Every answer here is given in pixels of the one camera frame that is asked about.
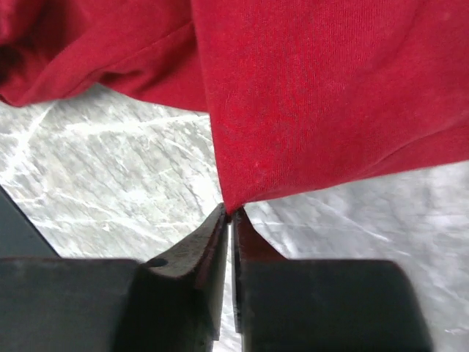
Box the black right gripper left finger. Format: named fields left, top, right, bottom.
left=1, top=205, right=228, bottom=351

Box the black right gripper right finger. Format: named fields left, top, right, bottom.
left=232, top=209, right=434, bottom=352

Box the red t shirt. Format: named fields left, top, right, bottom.
left=1, top=1, right=468, bottom=211

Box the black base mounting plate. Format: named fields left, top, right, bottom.
left=0, top=187, right=59, bottom=258

